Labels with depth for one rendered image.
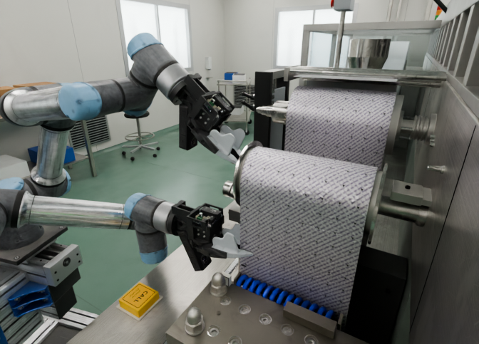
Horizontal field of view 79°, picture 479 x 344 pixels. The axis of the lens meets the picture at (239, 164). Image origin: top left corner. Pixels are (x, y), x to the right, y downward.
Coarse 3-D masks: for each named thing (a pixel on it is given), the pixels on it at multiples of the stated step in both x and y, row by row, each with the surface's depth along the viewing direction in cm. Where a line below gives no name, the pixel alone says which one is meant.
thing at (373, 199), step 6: (240, 174) 58; (378, 174) 50; (378, 180) 48; (378, 186) 48; (372, 192) 47; (372, 198) 47; (372, 204) 47; (372, 210) 47; (366, 216) 48; (372, 216) 47; (366, 222) 48; (366, 228) 49
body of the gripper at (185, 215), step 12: (180, 204) 69; (204, 204) 69; (180, 216) 68; (192, 216) 66; (204, 216) 67; (216, 216) 66; (168, 228) 69; (180, 228) 69; (192, 228) 64; (204, 228) 63; (216, 228) 67; (192, 240) 67; (204, 240) 66
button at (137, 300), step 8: (136, 288) 76; (144, 288) 76; (152, 288) 76; (128, 296) 73; (136, 296) 73; (144, 296) 73; (152, 296) 73; (120, 304) 72; (128, 304) 71; (136, 304) 71; (144, 304) 71; (152, 304) 73; (136, 312) 70; (144, 312) 71
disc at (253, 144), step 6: (252, 144) 61; (258, 144) 63; (246, 150) 59; (240, 156) 58; (246, 156) 59; (240, 162) 58; (240, 168) 58; (234, 174) 57; (234, 180) 57; (234, 186) 57; (234, 192) 58
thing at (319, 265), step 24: (240, 216) 61; (264, 216) 57; (240, 240) 63; (264, 240) 60; (288, 240) 57; (312, 240) 54; (336, 240) 51; (240, 264) 66; (264, 264) 62; (288, 264) 59; (312, 264) 56; (336, 264) 53; (288, 288) 61; (312, 288) 58; (336, 288) 55; (336, 312) 57
